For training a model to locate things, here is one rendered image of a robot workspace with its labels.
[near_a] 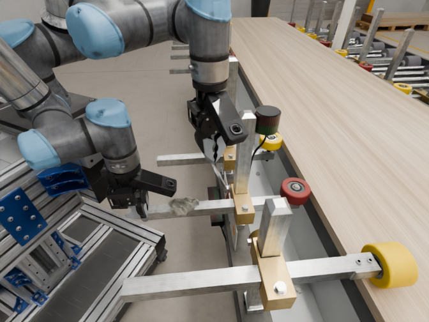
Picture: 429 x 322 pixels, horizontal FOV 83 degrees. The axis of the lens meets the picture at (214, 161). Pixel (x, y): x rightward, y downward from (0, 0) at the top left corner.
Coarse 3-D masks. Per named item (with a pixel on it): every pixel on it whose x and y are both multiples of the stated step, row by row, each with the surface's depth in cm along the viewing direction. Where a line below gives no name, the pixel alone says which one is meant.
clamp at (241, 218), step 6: (234, 192) 70; (234, 198) 69; (240, 198) 69; (246, 198) 69; (234, 204) 68; (240, 204) 67; (252, 204) 67; (234, 210) 68; (240, 210) 65; (252, 210) 65; (234, 216) 69; (240, 216) 65; (246, 216) 65; (252, 216) 65; (240, 222) 67; (246, 222) 67; (252, 222) 67
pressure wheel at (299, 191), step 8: (288, 184) 68; (296, 184) 67; (304, 184) 68; (280, 192) 68; (288, 192) 65; (296, 192) 66; (304, 192) 65; (288, 200) 66; (296, 200) 65; (304, 200) 65
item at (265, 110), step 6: (258, 108) 56; (264, 108) 56; (270, 108) 56; (276, 108) 56; (264, 114) 54; (270, 114) 54; (276, 114) 54; (270, 126) 55; (264, 138) 60; (252, 156) 64
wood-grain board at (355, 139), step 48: (240, 48) 177; (288, 48) 177; (288, 96) 113; (336, 96) 113; (384, 96) 113; (288, 144) 84; (336, 144) 84; (384, 144) 84; (336, 192) 66; (384, 192) 66; (336, 240) 56; (384, 240) 55
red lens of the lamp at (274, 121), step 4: (256, 108) 57; (256, 112) 55; (280, 112) 55; (256, 116) 55; (260, 116) 54; (264, 116) 54; (276, 116) 54; (280, 116) 55; (260, 120) 54; (264, 120) 54; (268, 120) 54; (272, 120) 54; (276, 120) 54; (260, 124) 55; (264, 124) 54; (268, 124) 54; (272, 124) 54; (276, 124) 55
